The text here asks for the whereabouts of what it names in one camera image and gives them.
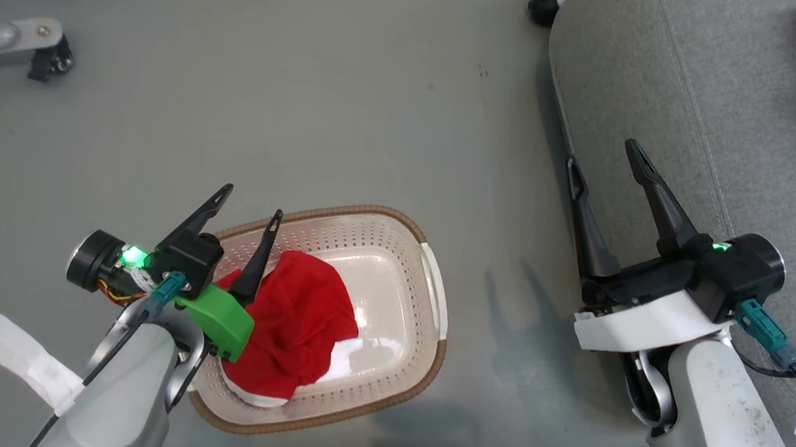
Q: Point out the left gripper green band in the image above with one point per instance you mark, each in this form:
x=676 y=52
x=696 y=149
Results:
x=188 y=259

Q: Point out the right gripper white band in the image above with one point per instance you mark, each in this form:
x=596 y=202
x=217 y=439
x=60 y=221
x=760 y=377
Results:
x=648 y=315

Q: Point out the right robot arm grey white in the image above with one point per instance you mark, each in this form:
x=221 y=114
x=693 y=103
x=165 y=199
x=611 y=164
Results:
x=718 y=409

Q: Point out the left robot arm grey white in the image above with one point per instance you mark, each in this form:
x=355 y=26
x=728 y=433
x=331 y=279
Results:
x=125 y=386

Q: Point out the grey fabric sofa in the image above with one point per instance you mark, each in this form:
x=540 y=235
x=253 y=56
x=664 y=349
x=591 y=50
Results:
x=710 y=97

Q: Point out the white cloth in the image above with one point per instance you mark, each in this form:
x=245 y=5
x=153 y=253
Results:
x=256 y=398

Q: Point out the white laundry basket brown rim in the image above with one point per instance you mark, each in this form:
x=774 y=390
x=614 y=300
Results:
x=394 y=278

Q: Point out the black caster wheel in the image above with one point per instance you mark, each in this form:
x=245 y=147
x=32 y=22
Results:
x=52 y=61
x=542 y=8

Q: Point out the white tape strip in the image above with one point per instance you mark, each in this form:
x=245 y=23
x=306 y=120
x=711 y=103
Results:
x=23 y=359

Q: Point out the grey partition leg with plate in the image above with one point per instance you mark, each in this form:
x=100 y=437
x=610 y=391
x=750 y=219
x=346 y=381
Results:
x=2 y=37

